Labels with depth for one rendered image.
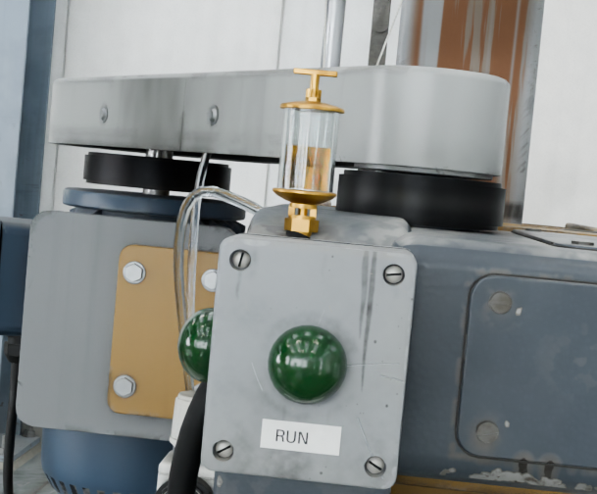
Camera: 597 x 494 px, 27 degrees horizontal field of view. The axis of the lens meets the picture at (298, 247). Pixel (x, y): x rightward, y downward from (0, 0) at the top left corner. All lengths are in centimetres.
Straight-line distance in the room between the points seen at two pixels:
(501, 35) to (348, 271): 57
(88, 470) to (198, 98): 33
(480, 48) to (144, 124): 30
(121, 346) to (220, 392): 45
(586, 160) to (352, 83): 511
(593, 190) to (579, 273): 524
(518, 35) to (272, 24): 476
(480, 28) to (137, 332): 37
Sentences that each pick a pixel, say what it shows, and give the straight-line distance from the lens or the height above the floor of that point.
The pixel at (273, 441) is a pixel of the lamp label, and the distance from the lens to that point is 47.
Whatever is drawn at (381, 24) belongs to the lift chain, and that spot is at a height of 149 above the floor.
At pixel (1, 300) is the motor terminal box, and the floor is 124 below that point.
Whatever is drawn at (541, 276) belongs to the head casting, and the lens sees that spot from 52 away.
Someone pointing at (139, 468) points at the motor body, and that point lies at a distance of 97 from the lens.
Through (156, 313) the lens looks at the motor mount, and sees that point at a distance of 91.
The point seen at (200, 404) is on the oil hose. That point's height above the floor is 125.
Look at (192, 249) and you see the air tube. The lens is 79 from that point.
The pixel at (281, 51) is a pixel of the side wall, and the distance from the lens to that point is 573.
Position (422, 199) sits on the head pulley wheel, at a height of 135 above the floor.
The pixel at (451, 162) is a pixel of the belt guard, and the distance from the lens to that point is 63.
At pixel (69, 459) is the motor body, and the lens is 99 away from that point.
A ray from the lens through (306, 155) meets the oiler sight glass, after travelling 53.
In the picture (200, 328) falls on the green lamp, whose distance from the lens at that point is 48.
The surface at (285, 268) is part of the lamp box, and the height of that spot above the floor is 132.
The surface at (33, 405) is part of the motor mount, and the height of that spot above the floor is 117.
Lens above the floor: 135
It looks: 3 degrees down
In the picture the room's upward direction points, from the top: 5 degrees clockwise
